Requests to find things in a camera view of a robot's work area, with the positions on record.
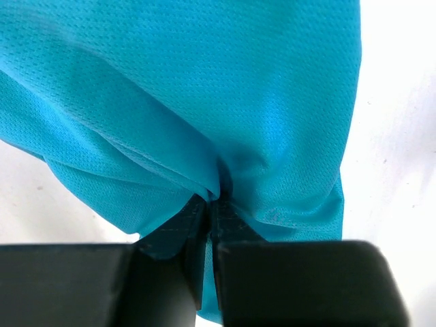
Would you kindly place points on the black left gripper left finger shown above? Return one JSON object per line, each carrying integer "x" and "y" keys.
{"x": 156, "y": 281}

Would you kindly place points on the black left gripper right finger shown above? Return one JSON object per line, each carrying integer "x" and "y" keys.
{"x": 323, "y": 283}

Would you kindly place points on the teal t shirt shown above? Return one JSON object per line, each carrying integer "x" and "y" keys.
{"x": 136, "y": 106}

